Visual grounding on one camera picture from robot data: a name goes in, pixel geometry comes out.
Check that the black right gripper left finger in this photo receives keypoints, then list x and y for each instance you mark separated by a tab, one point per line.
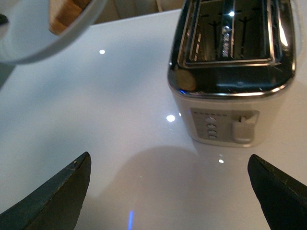
56	204

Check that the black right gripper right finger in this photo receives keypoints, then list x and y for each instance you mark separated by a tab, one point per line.
282	198

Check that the white chrome toaster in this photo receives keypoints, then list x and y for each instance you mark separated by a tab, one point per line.
230	66

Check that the grey round plate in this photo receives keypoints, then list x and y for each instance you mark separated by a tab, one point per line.
24	30

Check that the slice of bread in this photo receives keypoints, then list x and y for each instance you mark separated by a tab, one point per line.
62	13

